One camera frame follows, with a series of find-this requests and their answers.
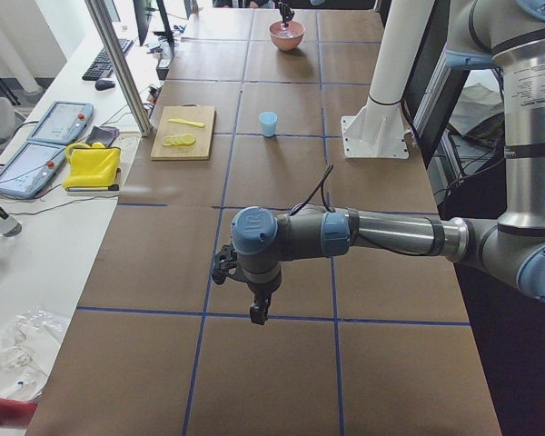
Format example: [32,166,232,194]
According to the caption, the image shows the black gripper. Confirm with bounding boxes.
[276,0,294,27]
[249,290,272,323]

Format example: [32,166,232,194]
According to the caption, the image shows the light blue plastic cup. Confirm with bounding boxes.
[259,111,278,137]

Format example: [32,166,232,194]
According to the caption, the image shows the pink bowl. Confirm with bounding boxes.
[269,21,305,52]

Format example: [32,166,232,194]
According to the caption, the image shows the black monitor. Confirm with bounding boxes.
[133,0,174,46]

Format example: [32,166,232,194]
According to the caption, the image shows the yellow plastic knife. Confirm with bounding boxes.
[168,118,205,128]

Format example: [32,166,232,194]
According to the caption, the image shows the lemon slice four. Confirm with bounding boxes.
[181,134,195,145]

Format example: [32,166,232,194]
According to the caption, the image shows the wooden cutting board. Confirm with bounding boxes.
[150,105,215,161]

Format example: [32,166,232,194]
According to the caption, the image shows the black keyboard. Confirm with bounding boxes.
[82,38,134,82]

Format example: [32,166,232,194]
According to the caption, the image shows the black computer mouse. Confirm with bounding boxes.
[94,78,115,91]

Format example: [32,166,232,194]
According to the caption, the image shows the yellow cloth bag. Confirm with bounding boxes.
[62,142,121,192]

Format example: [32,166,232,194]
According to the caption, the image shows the upper teach pendant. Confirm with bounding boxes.
[28,101,94,145]

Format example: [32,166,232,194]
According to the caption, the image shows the teach pendant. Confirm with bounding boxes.
[0,141,65,199]
[28,101,94,145]

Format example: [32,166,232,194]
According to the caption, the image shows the clear plastic wrap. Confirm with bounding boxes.
[0,308,70,401]

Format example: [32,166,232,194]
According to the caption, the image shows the lower teach pendant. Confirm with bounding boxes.
[0,141,65,199]

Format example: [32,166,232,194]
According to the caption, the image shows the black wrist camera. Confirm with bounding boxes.
[211,243,245,285]

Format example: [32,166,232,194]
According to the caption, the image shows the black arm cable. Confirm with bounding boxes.
[288,163,334,217]

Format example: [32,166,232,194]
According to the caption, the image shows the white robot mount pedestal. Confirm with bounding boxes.
[341,0,435,159]

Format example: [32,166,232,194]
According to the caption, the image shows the aluminium frame post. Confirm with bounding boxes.
[85,0,154,137]

